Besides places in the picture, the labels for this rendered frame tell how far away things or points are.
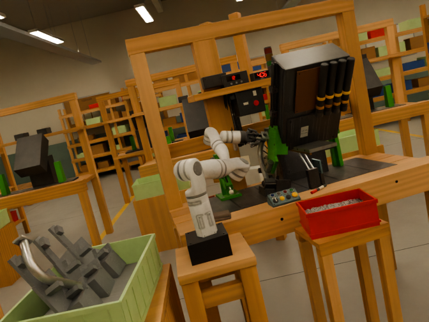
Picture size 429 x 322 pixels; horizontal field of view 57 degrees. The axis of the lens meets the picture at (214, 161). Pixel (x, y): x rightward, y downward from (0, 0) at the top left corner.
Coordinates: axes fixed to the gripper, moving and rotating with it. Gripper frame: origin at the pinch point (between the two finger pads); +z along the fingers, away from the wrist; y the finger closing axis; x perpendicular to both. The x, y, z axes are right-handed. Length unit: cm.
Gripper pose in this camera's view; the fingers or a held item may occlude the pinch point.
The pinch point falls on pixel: (262, 137)
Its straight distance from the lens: 231.4
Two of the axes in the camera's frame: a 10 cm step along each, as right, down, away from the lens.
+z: 9.8, 0.1, 2.2
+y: -1.2, -7.9, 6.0
